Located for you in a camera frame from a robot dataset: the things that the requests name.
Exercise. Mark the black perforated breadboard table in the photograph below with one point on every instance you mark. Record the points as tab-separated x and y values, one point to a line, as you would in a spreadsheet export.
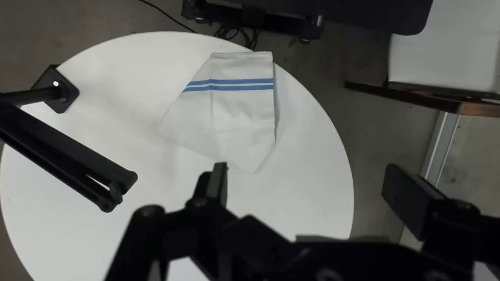
313	13

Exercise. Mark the dark brown-edged board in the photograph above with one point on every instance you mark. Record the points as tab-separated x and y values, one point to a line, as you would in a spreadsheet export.
427	97

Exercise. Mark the aluminium frame rail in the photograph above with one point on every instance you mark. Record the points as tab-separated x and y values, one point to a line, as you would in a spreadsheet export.
439	146

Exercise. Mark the black tripod stand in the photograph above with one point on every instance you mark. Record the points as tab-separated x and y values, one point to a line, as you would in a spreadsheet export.
52	150

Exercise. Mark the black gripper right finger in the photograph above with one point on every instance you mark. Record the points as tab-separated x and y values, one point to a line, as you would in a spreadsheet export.
411	200

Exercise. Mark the white towel with blue stripes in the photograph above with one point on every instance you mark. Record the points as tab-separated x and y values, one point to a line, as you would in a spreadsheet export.
234	119

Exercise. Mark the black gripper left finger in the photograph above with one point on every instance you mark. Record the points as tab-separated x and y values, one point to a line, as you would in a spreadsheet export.
217	183

